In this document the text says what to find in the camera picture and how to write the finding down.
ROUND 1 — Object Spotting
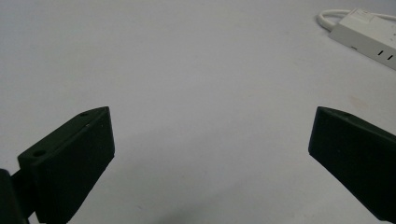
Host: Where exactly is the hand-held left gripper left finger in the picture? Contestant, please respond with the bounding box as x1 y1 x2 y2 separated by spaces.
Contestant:
11 105 116 224

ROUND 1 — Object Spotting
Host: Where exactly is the white power cable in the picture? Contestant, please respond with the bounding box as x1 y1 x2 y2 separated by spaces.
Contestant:
316 8 396 33

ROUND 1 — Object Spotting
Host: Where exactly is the white power strip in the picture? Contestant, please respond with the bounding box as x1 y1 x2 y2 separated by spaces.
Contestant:
328 7 396 71

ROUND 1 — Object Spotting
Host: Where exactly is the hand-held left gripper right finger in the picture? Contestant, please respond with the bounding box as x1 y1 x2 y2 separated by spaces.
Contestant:
308 105 396 223

